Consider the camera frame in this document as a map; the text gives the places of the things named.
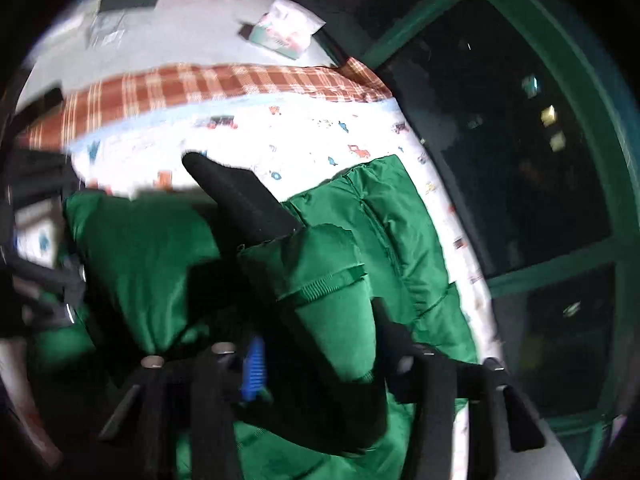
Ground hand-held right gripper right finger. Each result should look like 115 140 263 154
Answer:
372 297 547 480

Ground plaid bed sheet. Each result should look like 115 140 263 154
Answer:
17 56 392 153

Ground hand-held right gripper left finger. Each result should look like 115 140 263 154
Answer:
97 335 273 480

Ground printed cartoon blanket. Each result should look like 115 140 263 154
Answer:
12 97 503 441

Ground tissue pack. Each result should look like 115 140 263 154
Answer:
246 0 325 62

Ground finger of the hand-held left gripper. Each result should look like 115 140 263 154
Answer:
0 150 77 206
0 252 90 335

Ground green puffer jacket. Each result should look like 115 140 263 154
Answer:
30 150 481 480

